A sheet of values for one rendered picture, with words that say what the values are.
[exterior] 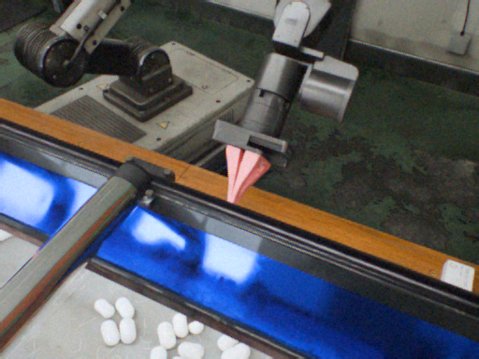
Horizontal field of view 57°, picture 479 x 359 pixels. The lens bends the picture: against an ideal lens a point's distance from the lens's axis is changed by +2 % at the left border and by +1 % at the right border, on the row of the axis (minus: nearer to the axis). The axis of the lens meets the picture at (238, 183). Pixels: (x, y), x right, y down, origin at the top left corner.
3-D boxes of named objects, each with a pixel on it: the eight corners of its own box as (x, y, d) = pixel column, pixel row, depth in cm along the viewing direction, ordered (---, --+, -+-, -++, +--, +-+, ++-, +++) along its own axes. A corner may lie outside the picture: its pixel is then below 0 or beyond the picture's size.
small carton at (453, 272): (442, 266, 63) (447, 258, 61) (469, 276, 62) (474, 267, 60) (436, 300, 59) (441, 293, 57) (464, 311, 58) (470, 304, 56)
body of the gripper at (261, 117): (283, 156, 54) (304, 100, 54) (210, 132, 57) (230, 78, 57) (291, 165, 60) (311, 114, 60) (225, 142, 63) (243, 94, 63)
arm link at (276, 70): (269, 58, 62) (264, 41, 56) (316, 72, 61) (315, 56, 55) (253, 104, 62) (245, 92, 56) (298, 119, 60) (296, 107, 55)
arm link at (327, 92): (293, 25, 63) (286, -4, 55) (370, 47, 61) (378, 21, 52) (264, 104, 64) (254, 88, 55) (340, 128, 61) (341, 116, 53)
